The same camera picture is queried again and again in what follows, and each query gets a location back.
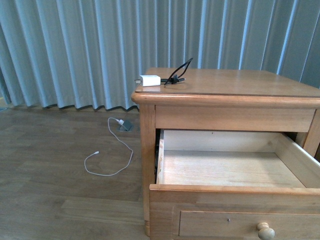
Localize white charger with black cable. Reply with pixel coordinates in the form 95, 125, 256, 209
134, 57, 193, 87

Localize wooden drawer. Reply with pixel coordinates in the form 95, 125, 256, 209
149, 130, 320, 240

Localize grey floor socket box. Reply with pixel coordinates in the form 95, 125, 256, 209
117, 120, 134, 132

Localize light wooden nightstand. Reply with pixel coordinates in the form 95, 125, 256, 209
131, 69, 320, 237

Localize white plug adapter on floor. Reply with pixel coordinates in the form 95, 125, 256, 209
116, 119, 125, 126

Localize light blue pleated curtain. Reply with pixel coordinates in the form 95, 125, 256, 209
0, 0, 320, 109

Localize white cable on floor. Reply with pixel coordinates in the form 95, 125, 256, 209
84, 117, 134, 177

